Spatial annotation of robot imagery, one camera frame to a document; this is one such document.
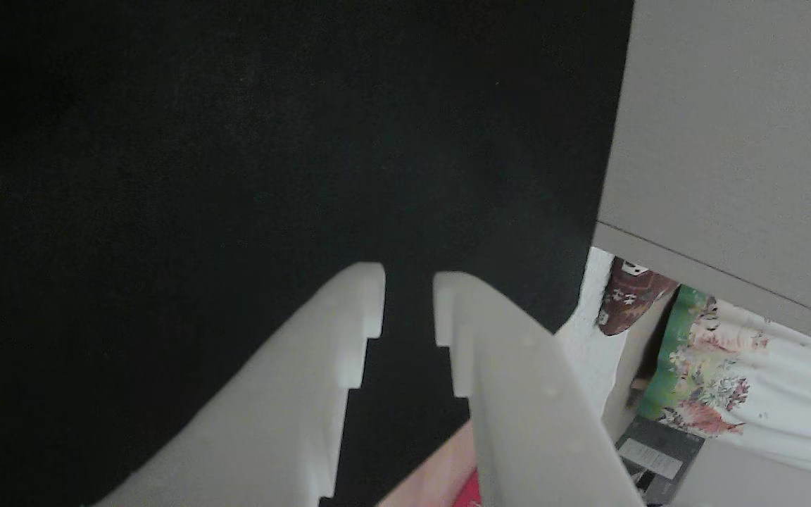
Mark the black box with label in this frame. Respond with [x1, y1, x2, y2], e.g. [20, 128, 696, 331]
[615, 415, 705, 506]

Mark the black desk mat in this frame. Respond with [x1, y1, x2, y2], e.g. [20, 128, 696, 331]
[0, 0, 635, 507]

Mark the brown patterned object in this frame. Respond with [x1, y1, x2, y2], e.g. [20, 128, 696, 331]
[597, 257, 679, 337]

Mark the floral patterned cloth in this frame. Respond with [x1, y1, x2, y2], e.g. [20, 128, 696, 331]
[634, 285, 811, 487]

